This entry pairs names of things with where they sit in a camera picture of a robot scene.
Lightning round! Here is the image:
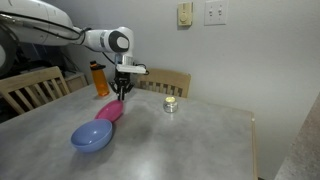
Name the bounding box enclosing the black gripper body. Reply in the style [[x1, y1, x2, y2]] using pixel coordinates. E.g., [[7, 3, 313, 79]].
[[113, 70, 132, 89]]

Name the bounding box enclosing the pink round lid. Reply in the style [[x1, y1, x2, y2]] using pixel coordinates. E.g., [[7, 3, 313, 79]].
[[93, 99, 125, 124]]

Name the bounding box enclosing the orange water bottle black cap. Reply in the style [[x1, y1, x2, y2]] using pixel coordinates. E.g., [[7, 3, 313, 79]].
[[89, 60, 111, 99]]

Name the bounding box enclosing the wooden chair with slatted back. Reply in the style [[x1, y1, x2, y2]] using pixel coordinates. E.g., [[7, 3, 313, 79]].
[[134, 67, 192, 99], [0, 65, 71, 116]]

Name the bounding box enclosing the beige low cabinet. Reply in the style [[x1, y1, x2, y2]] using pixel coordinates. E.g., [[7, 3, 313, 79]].
[[62, 71, 90, 94]]

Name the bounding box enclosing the small glass candle jar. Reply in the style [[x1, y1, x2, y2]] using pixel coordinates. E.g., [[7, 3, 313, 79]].
[[162, 96, 179, 114]]

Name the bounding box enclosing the blue plastic bowl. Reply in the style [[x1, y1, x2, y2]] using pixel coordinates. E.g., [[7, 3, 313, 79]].
[[70, 118, 114, 154]]

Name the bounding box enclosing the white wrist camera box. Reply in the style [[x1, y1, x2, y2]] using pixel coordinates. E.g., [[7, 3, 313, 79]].
[[115, 63, 148, 75]]

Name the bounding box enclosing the beige wall dimmer switch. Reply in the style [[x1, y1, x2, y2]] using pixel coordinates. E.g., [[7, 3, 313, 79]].
[[177, 2, 194, 28]]

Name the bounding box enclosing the white double light switch plate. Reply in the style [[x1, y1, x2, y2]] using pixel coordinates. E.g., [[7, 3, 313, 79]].
[[203, 0, 229, 27]]

